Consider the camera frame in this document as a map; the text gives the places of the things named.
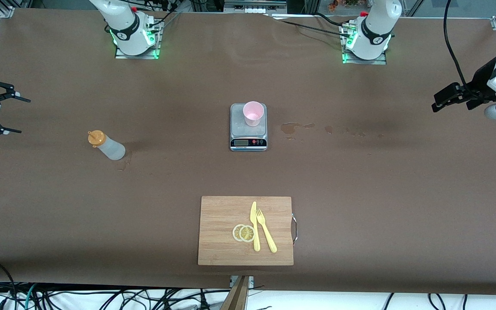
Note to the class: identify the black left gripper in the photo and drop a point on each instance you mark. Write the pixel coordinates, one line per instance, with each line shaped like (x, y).
(479, 82)

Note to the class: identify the clear sauce bottle orange cap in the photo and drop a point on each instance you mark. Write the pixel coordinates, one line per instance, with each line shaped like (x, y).
(112, 150)

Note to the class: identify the pink plastic cup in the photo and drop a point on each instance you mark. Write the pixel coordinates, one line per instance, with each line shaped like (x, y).
(253, 113)

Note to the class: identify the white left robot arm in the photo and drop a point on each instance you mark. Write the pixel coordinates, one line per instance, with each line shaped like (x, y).
(375, 30)

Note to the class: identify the brown table cover sheet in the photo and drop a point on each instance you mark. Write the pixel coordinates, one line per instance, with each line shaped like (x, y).
(360, 215)

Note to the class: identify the silver digital kitchen scale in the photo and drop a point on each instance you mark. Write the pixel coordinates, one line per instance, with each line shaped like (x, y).
(248, 142)

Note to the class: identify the white power strip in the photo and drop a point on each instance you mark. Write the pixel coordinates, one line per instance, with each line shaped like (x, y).
(254, 8)

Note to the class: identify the yellow plastic fork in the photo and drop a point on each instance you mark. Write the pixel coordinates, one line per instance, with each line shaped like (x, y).
(269, 241)

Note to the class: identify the wooden cutting board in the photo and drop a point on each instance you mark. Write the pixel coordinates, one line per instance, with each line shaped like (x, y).
(218, 232)

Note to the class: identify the yellow plastic knife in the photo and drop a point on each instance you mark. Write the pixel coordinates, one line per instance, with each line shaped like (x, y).
(255, 241)

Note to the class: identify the yellow lemon slice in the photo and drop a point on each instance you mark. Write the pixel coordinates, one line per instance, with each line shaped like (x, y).
(235, 233)
(246, 234)

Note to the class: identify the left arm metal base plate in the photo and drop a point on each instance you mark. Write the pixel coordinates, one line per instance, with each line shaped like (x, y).
(364, 62)

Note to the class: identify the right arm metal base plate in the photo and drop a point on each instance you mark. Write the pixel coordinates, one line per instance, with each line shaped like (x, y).
(138, 57)

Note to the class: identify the small metal bracket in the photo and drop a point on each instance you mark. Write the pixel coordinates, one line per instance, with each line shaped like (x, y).
(251, 281)

